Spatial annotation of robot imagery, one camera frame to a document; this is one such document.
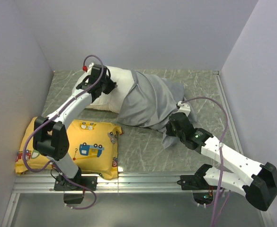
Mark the white pillow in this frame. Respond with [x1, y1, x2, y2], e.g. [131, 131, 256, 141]
[71, 64, 134, 113]

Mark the grey pillowcase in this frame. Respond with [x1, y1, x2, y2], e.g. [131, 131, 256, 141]
[117, 70, 185, 149]

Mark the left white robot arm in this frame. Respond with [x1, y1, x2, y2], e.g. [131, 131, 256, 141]
[33, 65, 117, 190]

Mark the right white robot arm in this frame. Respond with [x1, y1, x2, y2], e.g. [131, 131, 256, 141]
[167, 113, 277, 211]

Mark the yellow cartoon print pillow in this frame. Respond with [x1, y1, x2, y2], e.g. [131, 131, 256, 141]
[15, 117, 123, 180]

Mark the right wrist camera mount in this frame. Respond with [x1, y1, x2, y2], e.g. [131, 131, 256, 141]
[177, 101, 191, 117]

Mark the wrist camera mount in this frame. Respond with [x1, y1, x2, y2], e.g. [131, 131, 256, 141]
[82, 62, 95, 73]
[177, 101, 191, 117]

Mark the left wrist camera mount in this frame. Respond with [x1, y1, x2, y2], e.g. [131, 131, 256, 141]
[82, 62, 95, 73]

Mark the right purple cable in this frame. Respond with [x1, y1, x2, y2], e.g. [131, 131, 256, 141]
[179, 97, 231, 227]

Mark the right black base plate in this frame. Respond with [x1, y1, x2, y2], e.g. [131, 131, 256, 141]
[177, 174, 211, 191]

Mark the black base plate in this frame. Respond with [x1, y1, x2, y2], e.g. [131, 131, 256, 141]
[54, 175, 98, 191]
[177, 174, 211, 191]

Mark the aluminium mounting rail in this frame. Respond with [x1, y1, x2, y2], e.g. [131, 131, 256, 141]
[1, 71, 274, 227]

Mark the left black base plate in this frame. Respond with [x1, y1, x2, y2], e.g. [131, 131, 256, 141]
[54, 175, 98, 191]

